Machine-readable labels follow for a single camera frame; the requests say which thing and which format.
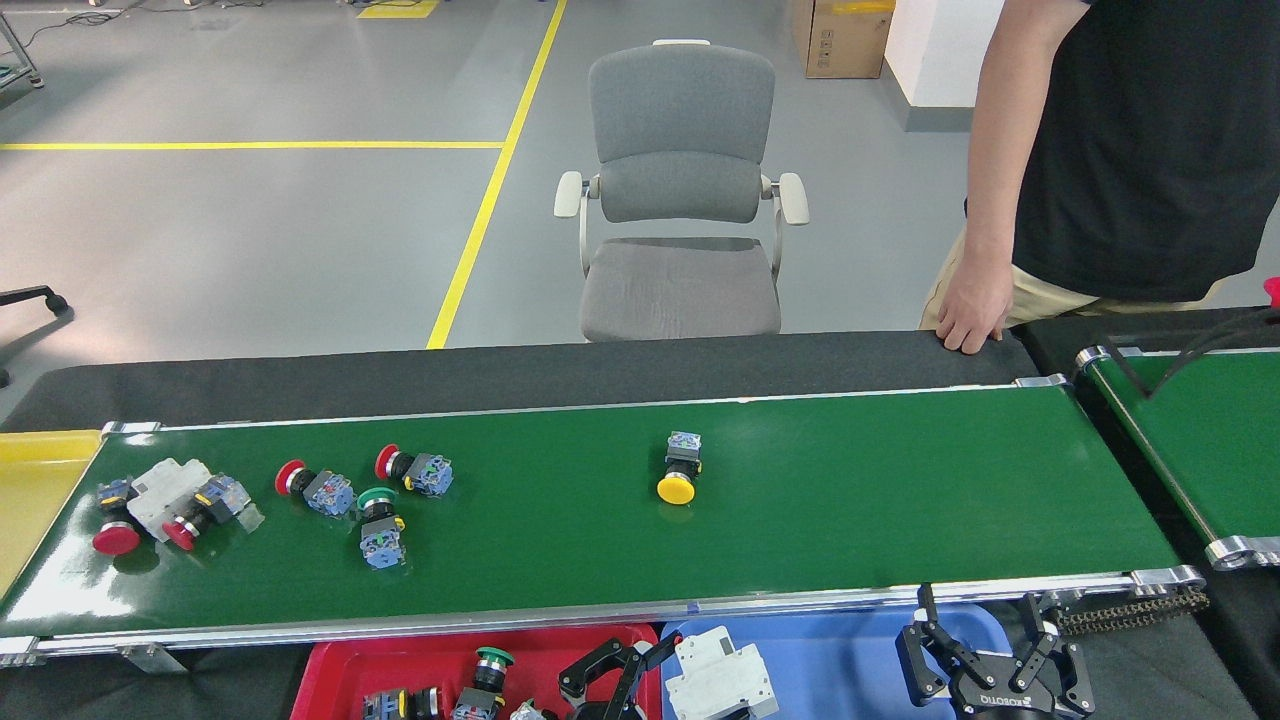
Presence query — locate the person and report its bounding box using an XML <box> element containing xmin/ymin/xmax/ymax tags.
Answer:
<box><xmin>918</xmin><ymin>0</ymin><xmax>1280</xmax><ymax>331</ymax></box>

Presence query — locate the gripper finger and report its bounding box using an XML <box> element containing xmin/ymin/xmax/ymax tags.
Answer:
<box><xmin>558</xmin><ymin>638</ymin><xmax>629</xmax><ymax>706</ymax></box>
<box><xmin>605</xmin><ymin>632</ymin><xmax>686</xmax><ymax>720</ymax></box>

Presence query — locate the yellow push button switch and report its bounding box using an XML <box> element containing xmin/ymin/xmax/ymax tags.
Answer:
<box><xmin>657</xmin><ymin>431</ymin><xmax>703</xmax><ymax>506</ymax></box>

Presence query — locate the metal frame cart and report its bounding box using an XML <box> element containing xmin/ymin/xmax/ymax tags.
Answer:
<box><xmin>0</xmin><ymin>10</ymin><xmax>46</xmax><ymax>91</ymax></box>

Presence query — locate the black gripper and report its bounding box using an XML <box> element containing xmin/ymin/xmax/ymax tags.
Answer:
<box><xmin>897</xmin><ymin>583</ymin><xmax>1096</xmax><ymax>720</ymax></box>

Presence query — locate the person's right hand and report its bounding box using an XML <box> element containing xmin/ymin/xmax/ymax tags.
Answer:
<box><xmin>933</xmin><ymin>255</ymin><xmax>1016</xmax><ymax>354</ymax></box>

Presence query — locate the black conveyor drive chain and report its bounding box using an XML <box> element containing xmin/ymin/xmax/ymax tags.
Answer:
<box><xmin>1053</xmin><ymin>588</ymin><xmax>1211</xmax><ymax>637</ymax></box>

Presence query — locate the black swivel chair base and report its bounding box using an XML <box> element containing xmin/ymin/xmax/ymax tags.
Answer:
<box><xmin>0</xmin><ymin>285</ymin><xmax>71</xmax><ymax>391</ymax></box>

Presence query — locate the blue plastic tray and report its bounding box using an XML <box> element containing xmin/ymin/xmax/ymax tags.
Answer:
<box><xmin>660</xmin><ymin>600</ymin><xmax>1011</xmax><ymax>720</ymax></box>

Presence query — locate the grey office chair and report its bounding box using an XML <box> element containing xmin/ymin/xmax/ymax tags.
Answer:
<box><xmin>553</xmin><ymin>38</ymin><xmax>811</xmax><ymax>343</ymax></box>

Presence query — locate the yellow plastic bin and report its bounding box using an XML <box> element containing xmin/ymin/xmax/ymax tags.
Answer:
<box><xmin>0</xmin><ymin>430</ymin><xmax>104</xmax><ymax>601</ymax></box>

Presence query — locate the black cable bundle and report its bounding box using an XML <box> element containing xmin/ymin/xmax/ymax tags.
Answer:
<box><xmin>1098</xmin><ymin>308</ymin><xmax>1280</xmax><ymax>399</ymax></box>

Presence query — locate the white circuit breaker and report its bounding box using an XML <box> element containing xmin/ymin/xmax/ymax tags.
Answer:
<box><xmin>665</xmin><ymin>627</ymin><xmax>779</xmax><ymax>720</ymax></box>
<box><xmin>127</xmin><ymin>458</ymin><xmax>213</xmax><ymax>541</ymax></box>

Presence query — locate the narrow green conveyor belt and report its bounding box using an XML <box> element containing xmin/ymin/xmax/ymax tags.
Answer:
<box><xmin>1075</xmin><ymin>345</ymin><xmax>1280</xmax><ymax>571</ymax></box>

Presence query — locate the long green conveyor belt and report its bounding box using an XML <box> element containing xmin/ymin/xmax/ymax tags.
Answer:
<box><xmin>0</xmin><ymin>373</ymin><xmax>1209</xmax><ymax>671</ymax></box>

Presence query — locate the brown cardboard box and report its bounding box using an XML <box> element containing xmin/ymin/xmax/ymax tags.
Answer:
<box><xmin>790</xmin><ymin>0</ymin><xmax>896</xmax><ymax>79</ymax></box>

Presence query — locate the red plastic tray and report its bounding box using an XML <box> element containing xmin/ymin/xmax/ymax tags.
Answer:
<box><xmin>290</xmin><ymin>625</ymin><xmax>666</xmax><ymax>720</ymax></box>

